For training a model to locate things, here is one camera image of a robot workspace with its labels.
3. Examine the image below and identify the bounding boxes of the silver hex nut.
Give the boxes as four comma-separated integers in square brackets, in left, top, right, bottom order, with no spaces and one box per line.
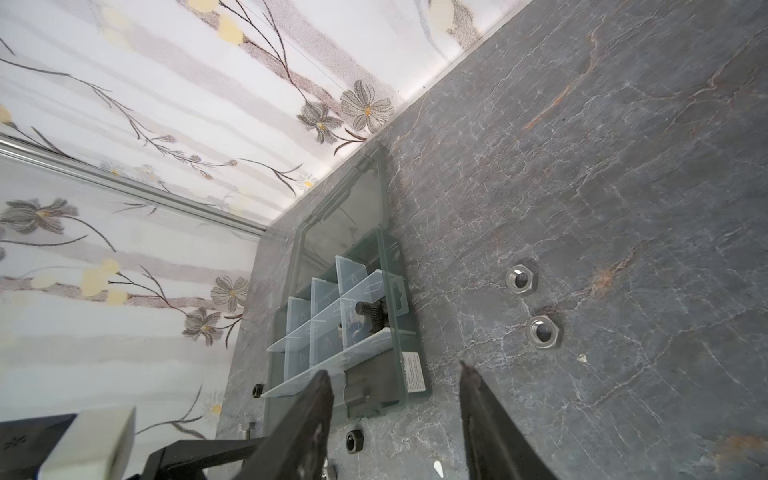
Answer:
[506,264,538,295]
[525,315,561,350]

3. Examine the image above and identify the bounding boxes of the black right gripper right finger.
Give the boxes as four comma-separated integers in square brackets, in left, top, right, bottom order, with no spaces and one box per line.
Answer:
[459,363,555,480]

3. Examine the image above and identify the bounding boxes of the black bolts in box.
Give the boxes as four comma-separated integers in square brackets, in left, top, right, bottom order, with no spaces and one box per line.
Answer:
[355,299,390,334]

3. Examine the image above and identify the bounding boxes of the aluminium corner frame post left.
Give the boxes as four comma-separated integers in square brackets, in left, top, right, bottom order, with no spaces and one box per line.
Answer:
[1,134,267,236]

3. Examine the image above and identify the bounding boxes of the green compartment organizer box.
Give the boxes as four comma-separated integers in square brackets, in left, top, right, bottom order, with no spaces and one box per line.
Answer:
[262,144,431,431]

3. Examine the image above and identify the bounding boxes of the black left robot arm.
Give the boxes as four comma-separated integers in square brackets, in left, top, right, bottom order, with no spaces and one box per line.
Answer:
[1,370,334,479]

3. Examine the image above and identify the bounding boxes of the silver hex nut far right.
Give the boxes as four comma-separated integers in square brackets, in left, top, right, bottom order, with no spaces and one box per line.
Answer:
[506,264,538,295]

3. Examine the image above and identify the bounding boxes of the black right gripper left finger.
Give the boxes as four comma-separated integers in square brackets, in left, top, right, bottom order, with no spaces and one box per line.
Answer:
[236,370,334,479]

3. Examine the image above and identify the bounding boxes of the silver hex nut near right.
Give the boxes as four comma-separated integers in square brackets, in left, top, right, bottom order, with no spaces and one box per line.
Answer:
[525,315,561,350]

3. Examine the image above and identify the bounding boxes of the black small nut centre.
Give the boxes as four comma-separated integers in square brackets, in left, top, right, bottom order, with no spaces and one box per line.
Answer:
[345,429,364,455]

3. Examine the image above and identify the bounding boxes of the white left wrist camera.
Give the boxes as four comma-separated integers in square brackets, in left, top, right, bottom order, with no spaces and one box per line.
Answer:
[36,407,136,480]

